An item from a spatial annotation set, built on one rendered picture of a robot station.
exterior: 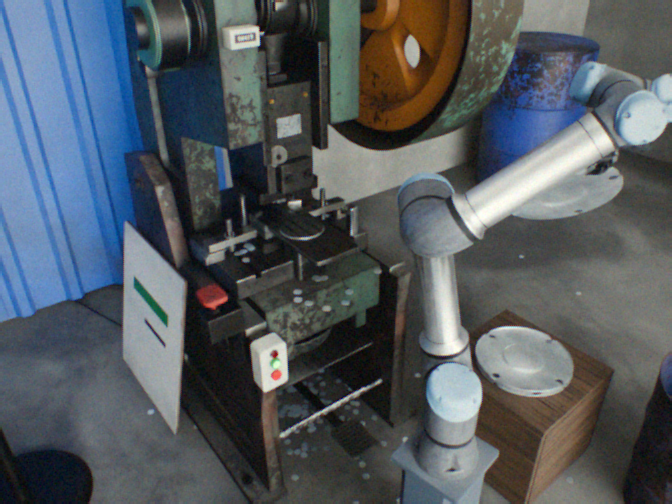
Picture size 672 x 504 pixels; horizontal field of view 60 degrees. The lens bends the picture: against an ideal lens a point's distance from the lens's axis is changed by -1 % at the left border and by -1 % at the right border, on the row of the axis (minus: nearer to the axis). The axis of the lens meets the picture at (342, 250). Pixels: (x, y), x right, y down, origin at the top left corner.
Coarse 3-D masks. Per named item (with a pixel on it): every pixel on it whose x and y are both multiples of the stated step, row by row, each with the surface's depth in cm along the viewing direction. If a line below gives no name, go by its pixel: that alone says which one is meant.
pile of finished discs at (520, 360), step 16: (496, 336) 186; (512, 336) 186; (528, 336) 186; (544, 336) 186; (480, 352) 180; (496, 352) 180; (512, 352) 179; (528, 352) 179; (544, 352) 179; (560, 352) 179; (480, 368) 174; (496, 368) 173; (512, 368) 173; (528, 368) 173; (544, 368) 173; (560, 368) 173; (496, 384) 170; (512, 384) 168; (528, 384) 168; (544, 384) 168; (560, 384) 168
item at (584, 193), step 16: (576, 176) 137; (592, 176) 137; (608, 176) 137; (560, 192) 146; (576, 192) 146; (592, 192) 145; (608, 192) 145; (528, 208) 152; (544, 208) 152; (560, 208) 153; (576, 208) 153; (592, 208) 153
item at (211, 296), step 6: (204, 288) 141; (210, 288) 141; (216, 288) 141; (198, 294) 139; (204, 294) 139; (210, 294) 139; (216, 294) 139; (222, 294) 139; (204, 300) 137; (210, 300) 137; (216, 300) 137; (222, 300) 138; (210, 306) 137; (216, 306) 141
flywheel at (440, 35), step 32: (384, 0) 155; (416, 0) 150; (448, 0) 142; (384, 32) 164; (416, 32) 154; (448, 32) 140; (384, 64) 168; (448, 64) 144; (384, 96) 172; (416, 96) 157; (448, 96) 150; (384, 128) 171
